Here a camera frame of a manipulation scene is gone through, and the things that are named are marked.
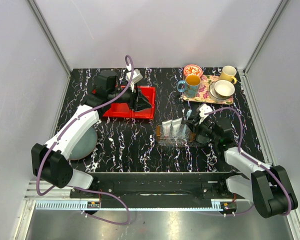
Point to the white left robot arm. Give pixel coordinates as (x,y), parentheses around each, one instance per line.
(50,161)

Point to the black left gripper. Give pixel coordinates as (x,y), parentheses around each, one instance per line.
(137,104)

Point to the white cup on saucer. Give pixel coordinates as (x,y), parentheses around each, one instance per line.
(224,88)

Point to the white toothbrush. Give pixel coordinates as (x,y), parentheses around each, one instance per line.
(188,114)

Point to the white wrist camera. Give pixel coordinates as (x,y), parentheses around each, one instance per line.
(137,76)
(203,112)

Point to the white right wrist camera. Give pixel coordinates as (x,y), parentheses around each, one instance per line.
(203,112)

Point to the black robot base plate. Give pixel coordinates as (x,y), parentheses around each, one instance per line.
(196,189)

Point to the white toothpaste tube red cap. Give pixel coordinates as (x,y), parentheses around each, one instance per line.
(166,126)

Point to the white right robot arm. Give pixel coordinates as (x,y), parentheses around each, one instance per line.
(267,187)

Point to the red patterned bowl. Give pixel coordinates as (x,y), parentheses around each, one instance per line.
(192,70)

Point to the red bin with toothpaste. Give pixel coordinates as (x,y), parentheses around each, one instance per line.
(119,110)

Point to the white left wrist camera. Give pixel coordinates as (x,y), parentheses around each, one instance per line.
(137,76)

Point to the floral placemat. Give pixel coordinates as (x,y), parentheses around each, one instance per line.
(204,96)

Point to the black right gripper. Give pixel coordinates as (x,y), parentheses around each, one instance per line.
(194,125)

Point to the blue floral mug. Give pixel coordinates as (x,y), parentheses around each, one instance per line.
(190,86)

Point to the red bin with mug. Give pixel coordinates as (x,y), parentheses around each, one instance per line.
(150,93)

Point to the clear glass tray wooden handles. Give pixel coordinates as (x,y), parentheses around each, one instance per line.
(176,141)

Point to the floral saucer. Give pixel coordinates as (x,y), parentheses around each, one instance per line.
(214,94)

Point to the dark grey mug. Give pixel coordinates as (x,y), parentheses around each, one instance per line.
(203,139)

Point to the blue-grey ceramic plate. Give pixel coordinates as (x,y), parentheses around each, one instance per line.
(85,145)

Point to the yellow mug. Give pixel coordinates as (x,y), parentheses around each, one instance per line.
(228,73)

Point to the white toothpaste tube dark cap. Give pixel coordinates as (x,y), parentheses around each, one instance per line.
(176,126)

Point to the aluminium frame rail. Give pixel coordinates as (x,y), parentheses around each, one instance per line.
(115,198)

